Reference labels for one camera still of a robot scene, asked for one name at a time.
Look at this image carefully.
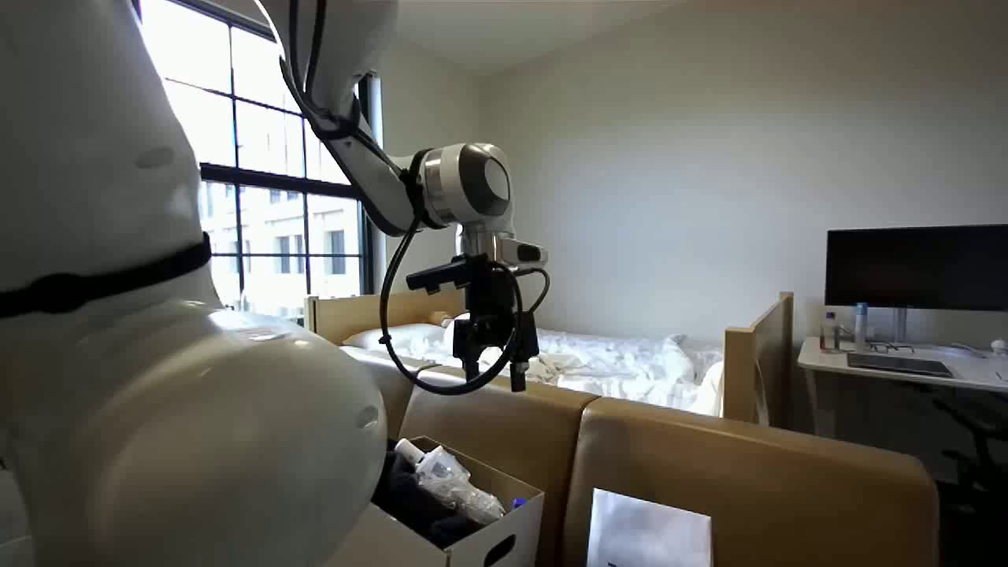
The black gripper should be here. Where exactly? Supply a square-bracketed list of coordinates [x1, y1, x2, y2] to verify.
[455, 256, 540, 393]

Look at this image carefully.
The white object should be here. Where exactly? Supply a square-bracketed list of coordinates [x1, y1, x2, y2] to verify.
[393, 437, 503, 525]

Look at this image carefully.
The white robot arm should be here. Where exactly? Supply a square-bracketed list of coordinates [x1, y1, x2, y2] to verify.
[0, 0, 387, 567]

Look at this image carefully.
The dark navy clothing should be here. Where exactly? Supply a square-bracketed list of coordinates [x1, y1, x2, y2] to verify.
[372, 454, 475, 550]

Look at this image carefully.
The white cardboard box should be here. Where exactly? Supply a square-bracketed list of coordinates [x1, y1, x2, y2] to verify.
[326, 437, 545, 567]

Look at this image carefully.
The white paper sheet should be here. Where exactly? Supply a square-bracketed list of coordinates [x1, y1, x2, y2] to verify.
[585, 488, 715, 567]

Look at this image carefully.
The black framed window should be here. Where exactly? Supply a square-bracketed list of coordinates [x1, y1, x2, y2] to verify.
[135, 0, 372, 319]

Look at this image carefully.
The wooden bed with white bedding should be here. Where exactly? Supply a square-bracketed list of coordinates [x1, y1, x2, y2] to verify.
[306, 294, 795, 425]

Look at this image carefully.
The plastic water bottle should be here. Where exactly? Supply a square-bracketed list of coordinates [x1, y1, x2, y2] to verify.
[855, 302, 871, 353]

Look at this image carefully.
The black keyboard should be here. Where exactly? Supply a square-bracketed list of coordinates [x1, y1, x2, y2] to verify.
[849, 353, 956, 378]

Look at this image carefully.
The black computer monitor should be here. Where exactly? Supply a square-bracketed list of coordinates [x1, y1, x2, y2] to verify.
[824, 224, 1008, 312]

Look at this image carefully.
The white desk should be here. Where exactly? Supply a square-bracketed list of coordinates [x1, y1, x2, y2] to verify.
[796, 338, 1008, 470]

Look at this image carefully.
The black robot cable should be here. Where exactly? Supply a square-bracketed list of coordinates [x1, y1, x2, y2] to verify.
[379, 224, 556, 398]

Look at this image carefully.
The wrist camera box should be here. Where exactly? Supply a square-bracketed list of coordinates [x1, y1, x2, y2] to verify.
[403, 235, 548, 297]

